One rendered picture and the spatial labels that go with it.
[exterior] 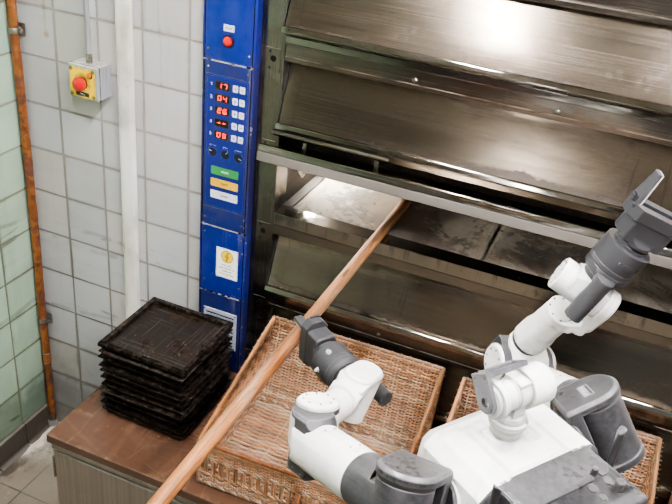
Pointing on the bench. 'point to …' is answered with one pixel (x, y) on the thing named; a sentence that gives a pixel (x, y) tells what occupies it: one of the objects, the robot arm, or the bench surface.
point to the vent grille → (225, 320)
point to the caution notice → (226, 263)
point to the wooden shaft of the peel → (268, 368)
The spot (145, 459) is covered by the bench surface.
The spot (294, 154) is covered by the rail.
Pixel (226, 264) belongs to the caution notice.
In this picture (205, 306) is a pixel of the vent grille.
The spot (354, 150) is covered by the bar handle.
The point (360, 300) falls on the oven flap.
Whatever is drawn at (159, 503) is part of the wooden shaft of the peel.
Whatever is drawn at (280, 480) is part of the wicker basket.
